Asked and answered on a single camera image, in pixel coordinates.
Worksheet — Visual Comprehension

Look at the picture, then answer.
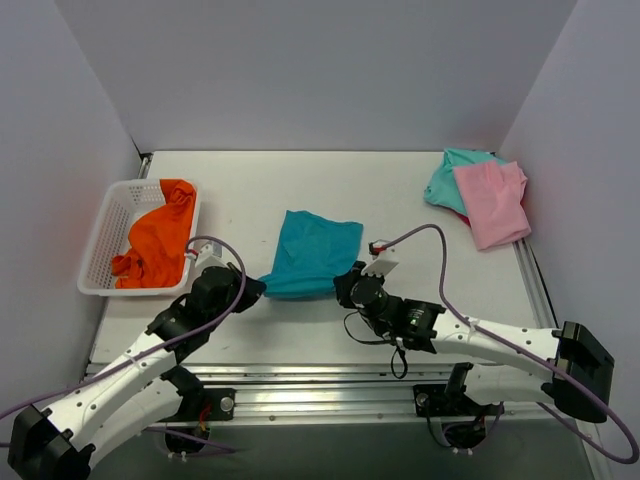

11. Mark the teal blue t-shirt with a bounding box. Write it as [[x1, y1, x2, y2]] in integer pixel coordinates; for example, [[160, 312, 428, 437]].
[[260, 210, 364, 300]]

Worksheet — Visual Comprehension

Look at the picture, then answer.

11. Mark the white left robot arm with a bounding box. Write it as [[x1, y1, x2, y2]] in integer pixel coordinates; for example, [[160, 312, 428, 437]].
[[7, 264, 266, 479]]

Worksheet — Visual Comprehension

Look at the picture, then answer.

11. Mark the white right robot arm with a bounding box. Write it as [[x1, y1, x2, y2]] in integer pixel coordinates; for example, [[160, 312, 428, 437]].
[[333, 262, 615, 423]]

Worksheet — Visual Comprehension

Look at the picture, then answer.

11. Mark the orange t-shirt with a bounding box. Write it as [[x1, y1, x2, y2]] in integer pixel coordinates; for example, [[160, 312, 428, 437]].
[[111, 179, 197, 289]]

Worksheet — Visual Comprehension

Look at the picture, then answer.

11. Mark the red folded t-shirt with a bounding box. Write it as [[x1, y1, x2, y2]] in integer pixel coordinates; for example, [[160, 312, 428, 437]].
[[454, 212, 471, 228]]

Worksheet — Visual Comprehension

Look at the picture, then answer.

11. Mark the white plastic basket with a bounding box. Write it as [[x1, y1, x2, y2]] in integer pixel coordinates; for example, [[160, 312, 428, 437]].
[[77, 178, 194, 297]]

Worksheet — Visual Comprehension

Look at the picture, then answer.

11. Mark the mint green folded t-shirt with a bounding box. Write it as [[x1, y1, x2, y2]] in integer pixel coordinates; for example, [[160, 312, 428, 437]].
[[423, 148, 507, 217]]

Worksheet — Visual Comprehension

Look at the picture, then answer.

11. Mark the pink folded t-shirt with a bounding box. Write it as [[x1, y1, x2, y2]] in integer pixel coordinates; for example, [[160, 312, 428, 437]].
[[453, 161, 531, 251]]

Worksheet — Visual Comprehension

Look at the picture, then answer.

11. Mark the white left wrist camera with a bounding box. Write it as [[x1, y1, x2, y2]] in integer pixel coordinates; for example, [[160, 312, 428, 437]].
[[185, 241, 225, 274]]

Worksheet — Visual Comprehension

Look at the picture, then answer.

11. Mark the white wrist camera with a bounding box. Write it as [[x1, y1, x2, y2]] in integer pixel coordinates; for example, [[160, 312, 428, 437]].
[[185, 241, 225, 274], [361, 240, 399, 278]]

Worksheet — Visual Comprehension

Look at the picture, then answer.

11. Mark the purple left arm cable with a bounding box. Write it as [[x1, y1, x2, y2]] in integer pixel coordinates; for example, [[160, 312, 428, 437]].
[[0, 235, 247, 457]]

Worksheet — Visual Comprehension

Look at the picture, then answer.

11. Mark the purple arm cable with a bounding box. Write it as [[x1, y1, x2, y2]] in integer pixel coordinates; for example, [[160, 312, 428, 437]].
[[0, 235, 247, 457], [368, 224, 640, 464]]

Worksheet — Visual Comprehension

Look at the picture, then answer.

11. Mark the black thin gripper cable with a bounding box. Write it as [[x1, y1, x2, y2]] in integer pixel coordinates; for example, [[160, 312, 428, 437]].
[[343, 309, 409, 380]]

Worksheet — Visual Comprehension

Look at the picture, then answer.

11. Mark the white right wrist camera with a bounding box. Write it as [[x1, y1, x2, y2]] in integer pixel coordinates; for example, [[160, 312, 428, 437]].
[[361, 240, 399, 278]]

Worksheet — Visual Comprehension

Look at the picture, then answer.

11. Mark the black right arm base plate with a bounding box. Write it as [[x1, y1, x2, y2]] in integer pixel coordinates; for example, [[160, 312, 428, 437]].
[[413, 383, 504, 418]]

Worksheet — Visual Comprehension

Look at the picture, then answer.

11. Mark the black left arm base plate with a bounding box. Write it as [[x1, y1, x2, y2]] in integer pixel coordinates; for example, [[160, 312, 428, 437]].
[[160, 388, 236, 423]]

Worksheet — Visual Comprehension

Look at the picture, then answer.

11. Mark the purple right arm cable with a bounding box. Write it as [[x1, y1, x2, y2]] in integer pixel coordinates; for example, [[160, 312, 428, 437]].
[[368, 224, 640, 464]]

